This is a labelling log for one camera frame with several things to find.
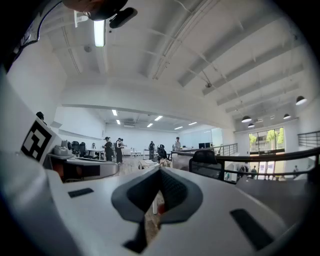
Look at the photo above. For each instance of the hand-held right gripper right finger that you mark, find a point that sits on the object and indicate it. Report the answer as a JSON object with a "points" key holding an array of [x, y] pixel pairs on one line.
{"points": [[212, 200]]}

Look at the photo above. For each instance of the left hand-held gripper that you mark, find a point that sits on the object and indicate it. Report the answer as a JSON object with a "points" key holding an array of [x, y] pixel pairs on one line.
{"points": [[37, 140]]}

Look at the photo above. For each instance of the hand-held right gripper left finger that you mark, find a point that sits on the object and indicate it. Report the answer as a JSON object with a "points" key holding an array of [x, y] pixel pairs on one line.
{"points": [[100, 212]]}

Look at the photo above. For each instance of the black swivel chair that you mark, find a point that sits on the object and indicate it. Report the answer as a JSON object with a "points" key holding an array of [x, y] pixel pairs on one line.
{"points": [[78, 148]]}

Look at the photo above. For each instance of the black mesh office chair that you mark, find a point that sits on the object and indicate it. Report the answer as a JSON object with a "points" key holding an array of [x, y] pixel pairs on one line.
{"points": [[205, 162]]}

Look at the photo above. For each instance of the group of ceiling light panels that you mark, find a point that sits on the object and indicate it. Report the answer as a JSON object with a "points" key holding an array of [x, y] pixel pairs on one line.
{"points": [[158, 118]]}

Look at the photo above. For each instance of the black metal railing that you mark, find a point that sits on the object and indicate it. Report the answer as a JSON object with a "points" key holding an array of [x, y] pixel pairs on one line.
{"points": [[275, 157]]}

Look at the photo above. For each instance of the large glass window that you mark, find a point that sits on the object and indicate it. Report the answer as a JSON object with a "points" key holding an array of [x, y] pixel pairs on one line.
{"points": [[266, 140]]}

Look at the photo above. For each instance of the black pendant lamp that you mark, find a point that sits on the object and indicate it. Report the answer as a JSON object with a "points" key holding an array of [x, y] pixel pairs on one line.
{"points": [[246, 119], [301, 100], [287, 116], [251, 125]]}

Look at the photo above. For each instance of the ceiling dome fixture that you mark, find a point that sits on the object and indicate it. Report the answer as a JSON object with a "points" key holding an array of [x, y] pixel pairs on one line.
{"points": [[208, 85]]}

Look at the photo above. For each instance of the distant metal railing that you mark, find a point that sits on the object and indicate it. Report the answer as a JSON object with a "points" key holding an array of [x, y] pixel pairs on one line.
{"points": [[310, 138]]}

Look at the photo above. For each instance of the long ceiling tube light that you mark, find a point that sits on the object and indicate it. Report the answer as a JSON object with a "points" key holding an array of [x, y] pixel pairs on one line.
{"points": [[99, 33]]}

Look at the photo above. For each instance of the black head-worn camera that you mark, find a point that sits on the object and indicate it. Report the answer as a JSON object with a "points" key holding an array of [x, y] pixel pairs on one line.
{"points": [[123, 17]]}

